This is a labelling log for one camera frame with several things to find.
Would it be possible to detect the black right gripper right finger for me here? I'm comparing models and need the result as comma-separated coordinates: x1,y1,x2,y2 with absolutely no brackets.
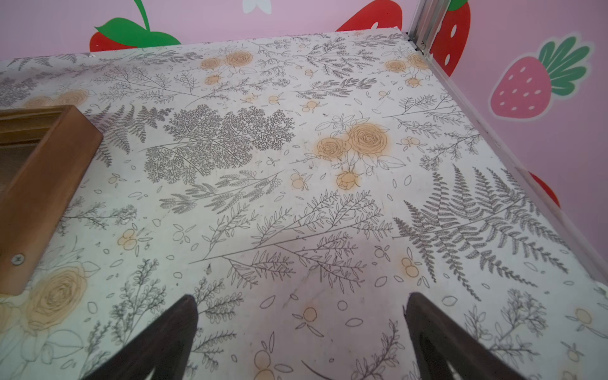
403,292,522,380

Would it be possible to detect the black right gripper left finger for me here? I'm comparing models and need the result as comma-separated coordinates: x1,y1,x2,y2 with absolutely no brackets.
87,294,199,379

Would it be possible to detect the wooden jewelry display stand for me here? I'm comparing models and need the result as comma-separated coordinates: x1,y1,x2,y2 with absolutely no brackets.
1,105,103,295

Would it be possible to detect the aluminium corner frame post right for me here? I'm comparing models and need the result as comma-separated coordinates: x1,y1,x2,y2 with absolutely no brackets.
406,0,451,55

